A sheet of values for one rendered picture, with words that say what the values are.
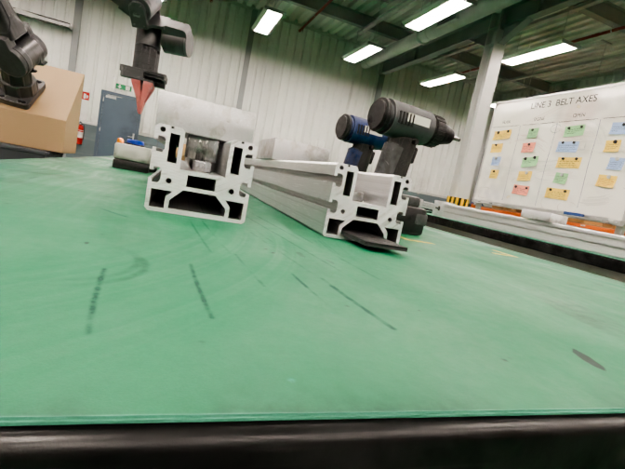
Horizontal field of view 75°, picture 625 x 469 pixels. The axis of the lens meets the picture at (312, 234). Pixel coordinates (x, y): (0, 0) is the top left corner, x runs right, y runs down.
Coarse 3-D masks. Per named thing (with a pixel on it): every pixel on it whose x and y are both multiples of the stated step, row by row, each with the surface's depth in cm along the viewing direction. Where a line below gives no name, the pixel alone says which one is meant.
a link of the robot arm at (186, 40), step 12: (132, 12) 89; (144, 12) 88; (156, 12) 95; (132, 24) 91; (144, 24) 90; (156, 24) 92; (168, 24) 93; (180, 24) 94; (168, 36) 94; (180, 36) 94; (192, 36) 97; (168, 48) 95; (180, 48) 95; (192, 48) 99
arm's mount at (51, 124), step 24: (48, 72) 122; (72, 72) 125; (48, 96) 116; (72, 96) 120; (0, 120) 109; (24, 120) 110; (48, 120) 112; (72, 120) 120; (24, 144) 111; (48, 144) 113; (72, 144) 124
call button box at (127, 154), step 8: (120, 144) 95; (128, 144) 96; (136, 144) 98; (120, 152) 96; (128, 152) 96; (136, 152) 97; (144, 152) 97; (120, 160) 96; (128, 160) 97; (136, 160) 97; (144, 160) 98; (128, 168) 97; (136, 168) 97; (144, 168) 98
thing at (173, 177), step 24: (168, 144) 40; (240, 144) 42; (168, 168) 40; (192, 168) 44; (216, 168) 53; (240, 168) 42; (168, 192) 43; (192, 192) 65; (216, 192) 42; (240, 192) 47; (192, 216) 41; (216, 216) 42; (240, 216) 44
